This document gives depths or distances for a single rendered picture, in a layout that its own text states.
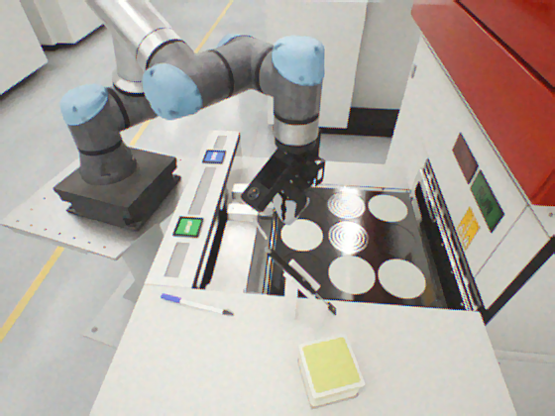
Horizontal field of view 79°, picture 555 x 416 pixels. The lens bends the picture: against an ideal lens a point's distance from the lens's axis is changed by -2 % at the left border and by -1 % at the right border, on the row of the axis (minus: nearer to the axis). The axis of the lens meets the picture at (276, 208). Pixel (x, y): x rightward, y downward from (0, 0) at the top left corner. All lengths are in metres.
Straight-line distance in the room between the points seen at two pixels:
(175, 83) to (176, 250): 0.38
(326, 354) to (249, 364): 0.13
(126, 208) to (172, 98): 0.51
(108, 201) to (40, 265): 1.33
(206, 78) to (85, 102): 0.50
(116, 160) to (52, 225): 0.27
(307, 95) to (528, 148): 0.30
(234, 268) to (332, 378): 0.37
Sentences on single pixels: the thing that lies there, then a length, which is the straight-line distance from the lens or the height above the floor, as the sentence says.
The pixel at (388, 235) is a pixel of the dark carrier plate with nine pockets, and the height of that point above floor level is 0.90.
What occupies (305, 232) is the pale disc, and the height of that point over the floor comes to 0.90.
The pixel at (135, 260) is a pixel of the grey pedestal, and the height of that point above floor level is 0.56.
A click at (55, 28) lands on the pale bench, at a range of 5.16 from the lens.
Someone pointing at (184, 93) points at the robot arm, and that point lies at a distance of 0.49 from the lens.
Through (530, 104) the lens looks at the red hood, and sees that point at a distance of 0.56.
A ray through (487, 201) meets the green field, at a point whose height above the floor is 1.10.
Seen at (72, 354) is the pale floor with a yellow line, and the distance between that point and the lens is 1.87.
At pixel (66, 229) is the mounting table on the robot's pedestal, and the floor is 0.82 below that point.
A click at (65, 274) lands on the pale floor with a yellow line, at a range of 2.15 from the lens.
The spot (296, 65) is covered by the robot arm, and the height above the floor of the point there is 1.33.
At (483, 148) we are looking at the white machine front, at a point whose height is 1.15.
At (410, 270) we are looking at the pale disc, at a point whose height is 0.90.
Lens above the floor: 1.52
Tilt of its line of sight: 45 degrees down
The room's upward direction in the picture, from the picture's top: straight up
